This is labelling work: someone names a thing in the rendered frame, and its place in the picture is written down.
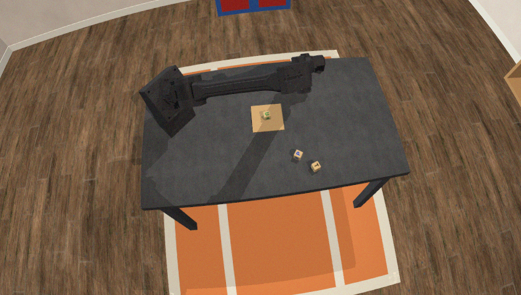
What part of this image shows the tan flat mat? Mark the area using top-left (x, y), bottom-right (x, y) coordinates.
top-left (251, 104), bottom-right (284, 133)

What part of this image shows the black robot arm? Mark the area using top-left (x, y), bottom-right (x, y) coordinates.
top-left (161, 53), bottom-right (326, 111)

